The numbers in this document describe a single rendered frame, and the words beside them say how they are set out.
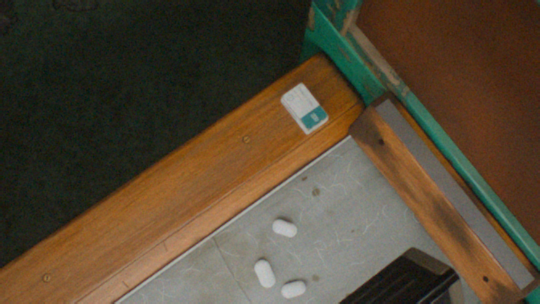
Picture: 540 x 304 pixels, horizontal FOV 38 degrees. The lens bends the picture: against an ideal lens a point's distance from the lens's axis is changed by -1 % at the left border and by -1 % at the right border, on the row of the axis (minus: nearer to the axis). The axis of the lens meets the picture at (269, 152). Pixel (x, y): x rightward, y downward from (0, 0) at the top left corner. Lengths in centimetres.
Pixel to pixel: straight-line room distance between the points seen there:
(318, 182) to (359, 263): 12
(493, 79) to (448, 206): 21
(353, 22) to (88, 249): 44
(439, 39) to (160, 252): 45
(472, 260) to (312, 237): 21
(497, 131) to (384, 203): 26
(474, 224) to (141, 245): 42
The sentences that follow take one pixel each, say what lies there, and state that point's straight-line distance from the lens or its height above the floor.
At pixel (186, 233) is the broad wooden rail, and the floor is 76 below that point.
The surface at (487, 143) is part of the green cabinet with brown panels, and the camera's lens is 91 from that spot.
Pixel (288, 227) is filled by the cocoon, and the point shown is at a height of 76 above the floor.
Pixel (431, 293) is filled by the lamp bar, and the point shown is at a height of 111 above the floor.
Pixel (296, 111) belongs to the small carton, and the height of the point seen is 78.
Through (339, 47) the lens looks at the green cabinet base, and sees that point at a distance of 105.
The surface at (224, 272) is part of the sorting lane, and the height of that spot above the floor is 74.
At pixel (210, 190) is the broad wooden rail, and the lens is 103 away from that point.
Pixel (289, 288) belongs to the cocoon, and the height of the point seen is 76.
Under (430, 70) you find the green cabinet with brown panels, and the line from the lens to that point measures 91.
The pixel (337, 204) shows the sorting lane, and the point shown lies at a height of 74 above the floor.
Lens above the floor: 177
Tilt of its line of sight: 73 degrees down
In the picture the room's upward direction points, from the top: 10 degrees clockwise
